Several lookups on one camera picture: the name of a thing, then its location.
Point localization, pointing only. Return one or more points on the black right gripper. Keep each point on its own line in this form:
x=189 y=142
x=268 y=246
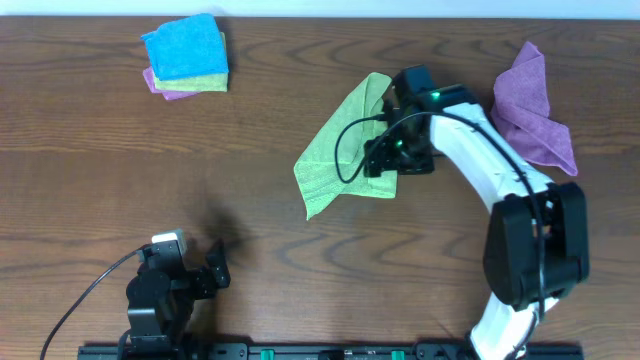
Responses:
x=381 y=160

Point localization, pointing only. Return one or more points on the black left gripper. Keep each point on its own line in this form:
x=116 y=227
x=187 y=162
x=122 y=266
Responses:
x=201 y=282

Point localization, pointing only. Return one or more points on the light green cloth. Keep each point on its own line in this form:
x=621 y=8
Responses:
x=337 y=149

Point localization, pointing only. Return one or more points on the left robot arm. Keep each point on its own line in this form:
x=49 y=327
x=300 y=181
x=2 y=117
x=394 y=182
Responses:
x=161 y=301

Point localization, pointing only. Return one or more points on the purple crumpled cloth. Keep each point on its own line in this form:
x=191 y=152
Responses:
x=521 y=113

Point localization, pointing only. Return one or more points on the green folded cloth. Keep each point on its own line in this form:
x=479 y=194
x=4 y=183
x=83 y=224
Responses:
x=206 y=83

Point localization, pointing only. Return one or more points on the purple folded cloth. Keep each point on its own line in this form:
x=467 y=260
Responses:
x=168 y=95

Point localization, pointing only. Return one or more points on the blue folded cloth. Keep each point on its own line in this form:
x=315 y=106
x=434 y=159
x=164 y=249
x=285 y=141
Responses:
x=186 y=48

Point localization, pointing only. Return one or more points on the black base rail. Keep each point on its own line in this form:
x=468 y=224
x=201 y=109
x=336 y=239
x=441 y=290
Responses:
x=241 y=351

